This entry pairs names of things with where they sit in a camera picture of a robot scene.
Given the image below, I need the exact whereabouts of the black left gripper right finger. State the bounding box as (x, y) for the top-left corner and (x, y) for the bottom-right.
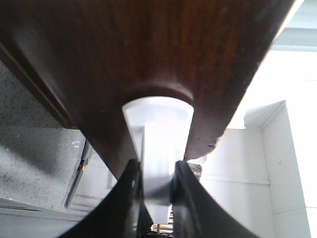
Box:
(172, 161), (257, 238)

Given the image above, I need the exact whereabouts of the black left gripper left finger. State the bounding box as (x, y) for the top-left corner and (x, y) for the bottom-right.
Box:
(60, 160), (153, 238)

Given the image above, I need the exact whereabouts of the dark wooden drawer cabinet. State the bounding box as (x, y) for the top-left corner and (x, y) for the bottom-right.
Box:
(0, 43), (78, 129)

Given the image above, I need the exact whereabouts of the wooden drawer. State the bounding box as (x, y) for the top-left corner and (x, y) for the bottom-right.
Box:
(0, 0), (293, 177)

